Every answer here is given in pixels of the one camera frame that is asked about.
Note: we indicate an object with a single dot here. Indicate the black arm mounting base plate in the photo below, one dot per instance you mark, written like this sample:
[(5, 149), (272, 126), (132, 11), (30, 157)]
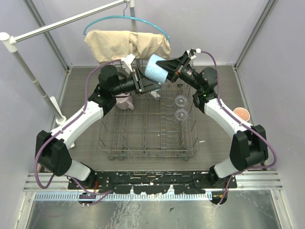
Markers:
[(154, 182)]

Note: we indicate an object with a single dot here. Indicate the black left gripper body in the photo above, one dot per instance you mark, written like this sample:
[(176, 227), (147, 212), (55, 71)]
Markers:
[(138, 81)]

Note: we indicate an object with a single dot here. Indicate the beige cloth on hanger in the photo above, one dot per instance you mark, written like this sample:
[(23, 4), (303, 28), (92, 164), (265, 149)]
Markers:
[(111, 45)]

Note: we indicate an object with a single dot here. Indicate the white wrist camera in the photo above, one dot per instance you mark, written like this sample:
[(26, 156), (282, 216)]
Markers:
[(127, 62), (193, 52)]

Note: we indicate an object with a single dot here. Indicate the clear faceted glass cup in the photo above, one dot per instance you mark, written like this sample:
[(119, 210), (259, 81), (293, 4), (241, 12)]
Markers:
[(180, 102)]

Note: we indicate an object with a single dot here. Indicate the grey wire dish rack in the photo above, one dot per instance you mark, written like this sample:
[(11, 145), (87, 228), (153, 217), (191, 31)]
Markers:
[(147, 130)]

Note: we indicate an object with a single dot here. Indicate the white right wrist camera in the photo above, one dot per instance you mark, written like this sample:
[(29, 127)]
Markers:
[(193, 52)]

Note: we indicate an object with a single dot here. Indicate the lilac ceramic mug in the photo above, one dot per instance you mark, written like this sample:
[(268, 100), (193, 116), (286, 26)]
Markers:
[(124, 101)]

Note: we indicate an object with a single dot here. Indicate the blue ceramic mug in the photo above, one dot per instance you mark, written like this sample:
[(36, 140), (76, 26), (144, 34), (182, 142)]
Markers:
[(155, 72)]

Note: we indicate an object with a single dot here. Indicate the pink ceramic mug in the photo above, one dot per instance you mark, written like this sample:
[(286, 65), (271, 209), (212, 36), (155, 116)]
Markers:
[(242, 113)]

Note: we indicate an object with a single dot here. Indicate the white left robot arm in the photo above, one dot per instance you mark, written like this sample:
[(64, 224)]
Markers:
[(52, 148)]

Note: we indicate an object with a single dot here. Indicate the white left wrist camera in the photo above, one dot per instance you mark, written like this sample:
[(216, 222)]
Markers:
[(127, 62)]

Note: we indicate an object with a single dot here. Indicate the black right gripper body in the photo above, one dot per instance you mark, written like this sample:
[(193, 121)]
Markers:
[(186, 73)]

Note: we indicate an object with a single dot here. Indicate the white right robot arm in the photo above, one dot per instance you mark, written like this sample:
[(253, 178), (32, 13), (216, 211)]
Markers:
[(248, 147)]

